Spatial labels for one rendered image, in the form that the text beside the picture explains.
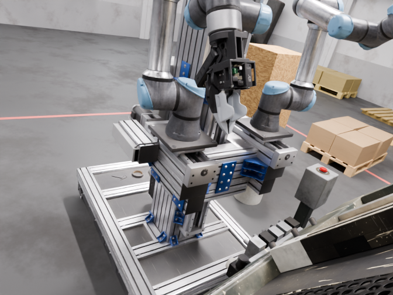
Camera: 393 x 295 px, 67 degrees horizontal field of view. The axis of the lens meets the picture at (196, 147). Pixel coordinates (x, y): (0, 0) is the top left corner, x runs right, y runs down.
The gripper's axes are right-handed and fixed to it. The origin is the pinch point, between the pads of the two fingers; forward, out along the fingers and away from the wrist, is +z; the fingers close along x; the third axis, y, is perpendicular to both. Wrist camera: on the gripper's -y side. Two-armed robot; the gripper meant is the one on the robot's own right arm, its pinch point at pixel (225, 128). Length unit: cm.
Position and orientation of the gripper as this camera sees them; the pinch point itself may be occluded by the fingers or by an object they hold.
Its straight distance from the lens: 68.5
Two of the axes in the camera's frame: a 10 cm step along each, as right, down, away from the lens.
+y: 5.5, 0.2, -8.3
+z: 0.8, 9.9, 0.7
